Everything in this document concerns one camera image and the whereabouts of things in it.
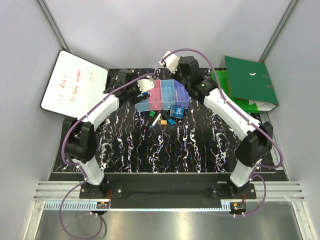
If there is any light blue bin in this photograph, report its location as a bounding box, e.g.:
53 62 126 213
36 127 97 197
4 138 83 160
134 97 150 112

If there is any pink bin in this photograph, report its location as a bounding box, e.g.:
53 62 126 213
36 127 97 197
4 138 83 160
148 79 163 111

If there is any purple bin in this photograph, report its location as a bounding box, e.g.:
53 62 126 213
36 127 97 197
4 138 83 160
173 80 190 110

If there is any light blue capped marker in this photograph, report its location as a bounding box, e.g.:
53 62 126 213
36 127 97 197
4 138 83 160
151 112 162 127

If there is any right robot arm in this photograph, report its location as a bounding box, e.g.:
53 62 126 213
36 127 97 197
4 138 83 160
175 56 273 199

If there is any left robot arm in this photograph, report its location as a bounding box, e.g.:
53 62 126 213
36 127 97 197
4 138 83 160
60 69 156 199

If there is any green capped black highlighter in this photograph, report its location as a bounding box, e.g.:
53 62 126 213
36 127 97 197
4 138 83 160
144 111 156 128

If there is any blue capped black marker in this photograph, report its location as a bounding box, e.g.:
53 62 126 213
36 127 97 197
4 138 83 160
160 110 176 126

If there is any green plastic folder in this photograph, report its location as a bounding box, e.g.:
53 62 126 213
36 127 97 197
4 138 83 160
215 70 259 114

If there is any white dry-erase board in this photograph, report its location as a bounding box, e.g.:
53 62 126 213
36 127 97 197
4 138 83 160
40 50 108 118

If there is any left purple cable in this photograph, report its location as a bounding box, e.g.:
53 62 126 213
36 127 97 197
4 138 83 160
59 72 155 238

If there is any purple cable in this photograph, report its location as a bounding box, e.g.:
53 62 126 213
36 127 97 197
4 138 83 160
161 48 285 217
59 72 155 238

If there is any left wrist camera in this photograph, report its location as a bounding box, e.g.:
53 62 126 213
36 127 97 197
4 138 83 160
137 78 156 94

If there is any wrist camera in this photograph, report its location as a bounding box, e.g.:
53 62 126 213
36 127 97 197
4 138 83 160
137 78 156 94
159 51 180 74

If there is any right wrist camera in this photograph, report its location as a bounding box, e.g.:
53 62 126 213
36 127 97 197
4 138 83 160
159 51 180 74

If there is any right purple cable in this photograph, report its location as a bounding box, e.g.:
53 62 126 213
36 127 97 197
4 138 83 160
161 48 285 217

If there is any green ring binder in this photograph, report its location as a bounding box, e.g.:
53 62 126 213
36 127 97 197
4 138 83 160
224 56 279 112

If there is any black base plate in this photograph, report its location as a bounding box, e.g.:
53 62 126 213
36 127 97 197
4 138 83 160
79 173 257 200

